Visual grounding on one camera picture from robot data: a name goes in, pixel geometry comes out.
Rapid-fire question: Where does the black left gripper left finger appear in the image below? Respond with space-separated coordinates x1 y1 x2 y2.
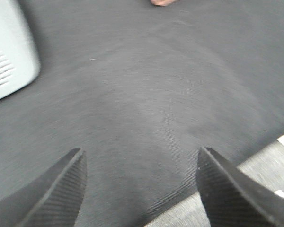
0 148 87 227

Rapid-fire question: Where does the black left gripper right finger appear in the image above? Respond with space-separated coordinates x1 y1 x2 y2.
196 148 284 227

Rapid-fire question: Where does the brown microfibre towel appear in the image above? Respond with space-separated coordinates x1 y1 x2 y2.
150 0 177 7

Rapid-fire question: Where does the grey perforated basket left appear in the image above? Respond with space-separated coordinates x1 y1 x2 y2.
0 0 41 99

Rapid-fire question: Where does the black cloth table cover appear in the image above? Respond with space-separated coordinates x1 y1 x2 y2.
0 0 284 227

